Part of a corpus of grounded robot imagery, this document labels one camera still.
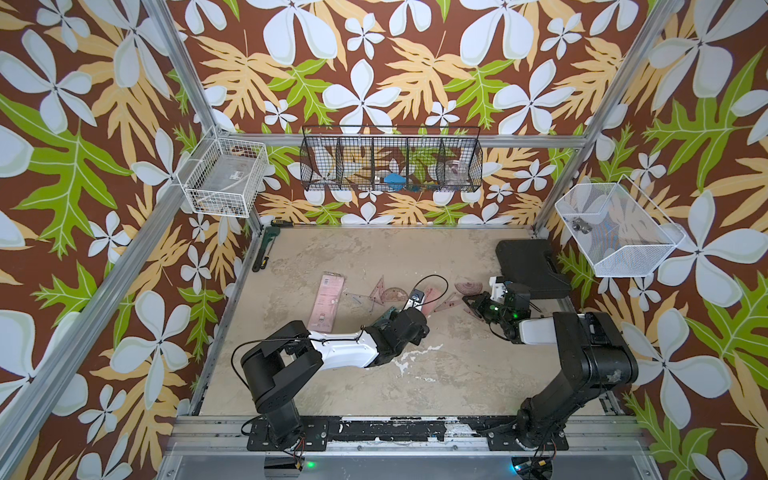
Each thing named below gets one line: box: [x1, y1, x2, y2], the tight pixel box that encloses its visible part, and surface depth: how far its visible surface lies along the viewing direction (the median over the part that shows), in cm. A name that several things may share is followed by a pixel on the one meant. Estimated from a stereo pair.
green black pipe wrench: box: [252, 226, 281, 273], surface depth 117 cm
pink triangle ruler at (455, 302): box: [434, 298, 471, 313], surface depth 99 cm
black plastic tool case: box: [495, 239, 571, 299], surface depth 106 cm
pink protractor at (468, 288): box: [454, 282, 483, 295], surface depth 106 cm
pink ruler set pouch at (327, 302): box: [307, 271, 347, 333], surface depth 100 cm
